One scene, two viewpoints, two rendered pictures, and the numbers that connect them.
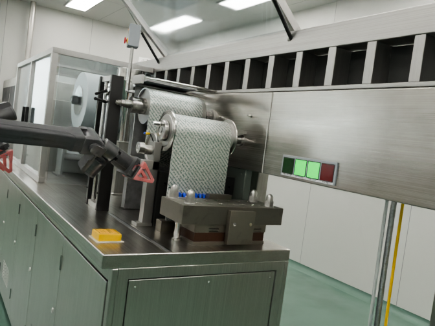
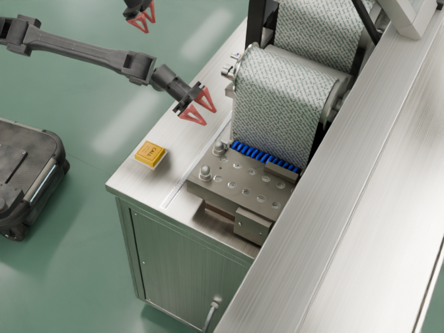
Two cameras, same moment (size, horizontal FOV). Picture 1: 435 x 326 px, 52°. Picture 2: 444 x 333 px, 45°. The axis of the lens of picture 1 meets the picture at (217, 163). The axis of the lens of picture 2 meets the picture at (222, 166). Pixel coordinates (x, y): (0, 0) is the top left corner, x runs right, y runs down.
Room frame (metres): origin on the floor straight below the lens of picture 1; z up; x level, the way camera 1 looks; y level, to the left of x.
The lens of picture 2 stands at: (0.98, -0.70, 2.23)
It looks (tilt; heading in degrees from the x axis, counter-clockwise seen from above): 53 degrees down; 58
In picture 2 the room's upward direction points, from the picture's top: 4 degrees clockwise
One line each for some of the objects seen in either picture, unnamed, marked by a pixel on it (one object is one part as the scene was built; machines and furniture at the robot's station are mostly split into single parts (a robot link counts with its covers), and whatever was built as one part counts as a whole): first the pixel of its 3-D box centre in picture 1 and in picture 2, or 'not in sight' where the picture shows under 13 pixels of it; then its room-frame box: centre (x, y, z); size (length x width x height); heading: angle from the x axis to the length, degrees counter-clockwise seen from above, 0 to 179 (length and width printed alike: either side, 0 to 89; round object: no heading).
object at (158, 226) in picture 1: (193, 226); not in sight; (1.61, 0.06, 0.92); 0.28 x 0.04 x 0.04; 122
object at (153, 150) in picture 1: (145, 183); (235, 106); (1.61, 0.25, 1.05); 0.06 x 0.05 x 0.31; 122
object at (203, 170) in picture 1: (199, 173); (271, 134); (1.61, 0.06, 1.11); 0.23 x 0.01 x 0.18; 122
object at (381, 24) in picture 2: (204, 116); (389, 29); (1.97, 0.08, 1.34); 0.07 x 0.07 x 0.07; 32
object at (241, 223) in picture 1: (240, 227); (252, 228); (1.46, -0.10, 0.97); 0.10 x 0.03 x 0.11; 122
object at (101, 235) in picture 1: (106, 235); (149, 153); (1.34, 0.30, 0.91); 0.07 x 0.07 x 0.02; 32
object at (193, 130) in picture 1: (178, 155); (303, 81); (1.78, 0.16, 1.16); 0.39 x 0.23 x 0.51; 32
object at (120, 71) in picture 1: (130, 76); not in sight; (2.26, 0.49, 1.50); 0.14 x 0.14 x 0.06
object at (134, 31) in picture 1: (131, 35); not in sight; (2.08, 0.46, 1.66); 0.07 x 0.07 x 0.10; 17
